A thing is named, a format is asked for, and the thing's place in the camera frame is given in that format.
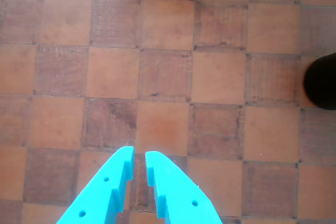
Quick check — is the black cylinder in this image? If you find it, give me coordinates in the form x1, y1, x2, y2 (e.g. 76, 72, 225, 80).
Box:
303, 52, 336, 111

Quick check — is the brown checkerboard leather mat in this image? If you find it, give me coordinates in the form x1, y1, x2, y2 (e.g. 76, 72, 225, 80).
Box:
0, 0, 336, 224

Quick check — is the turquoise gripper left finger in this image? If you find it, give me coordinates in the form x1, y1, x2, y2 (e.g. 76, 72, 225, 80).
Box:
56, 146, 135, 224

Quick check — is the turquoise gripper right finger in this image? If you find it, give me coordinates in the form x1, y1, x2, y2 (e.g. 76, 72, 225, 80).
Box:
145, 151, 223, 224

